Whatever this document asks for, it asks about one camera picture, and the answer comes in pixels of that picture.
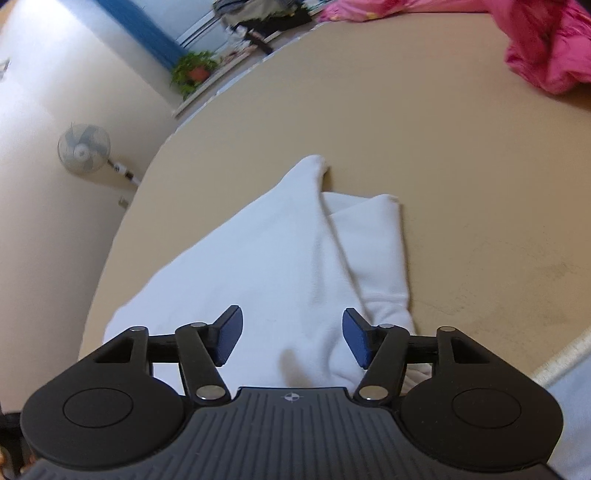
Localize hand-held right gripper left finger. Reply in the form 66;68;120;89
92;305;245;406

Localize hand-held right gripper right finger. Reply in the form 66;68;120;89
342;307;493;404

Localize white long-sleeve shirt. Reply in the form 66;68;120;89
102;154;435;398

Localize pile of dark clothes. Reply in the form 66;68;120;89
212;0;319;54

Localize beige quilted mattress pad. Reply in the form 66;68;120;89
81;9;591;388

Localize light blue striped bed sheet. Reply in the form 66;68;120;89
547;364;591;480

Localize white window sill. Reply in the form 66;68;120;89
173;18;319;118

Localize green potted plant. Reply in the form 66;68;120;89
170;51;219;100

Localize blue curtain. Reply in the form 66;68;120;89
95;0;183;70

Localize pink floral blanket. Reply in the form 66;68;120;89
318;0;591;95

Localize white wall fan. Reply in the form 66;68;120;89
57;122;141;188

